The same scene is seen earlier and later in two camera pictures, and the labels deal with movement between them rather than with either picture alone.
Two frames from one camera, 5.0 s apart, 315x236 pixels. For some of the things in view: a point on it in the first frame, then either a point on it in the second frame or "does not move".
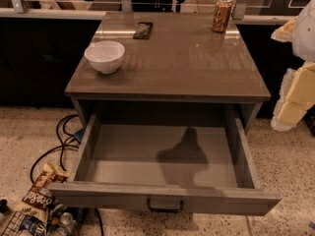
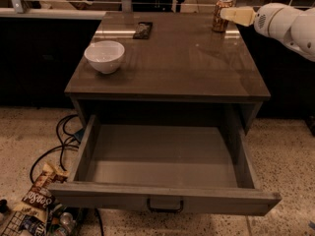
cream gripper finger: x=296 y=96 -> x=242 y=15
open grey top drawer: x=206 y=168 does not move
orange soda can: x=221 y=14 does not move
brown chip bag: x=39 y=198 does not move
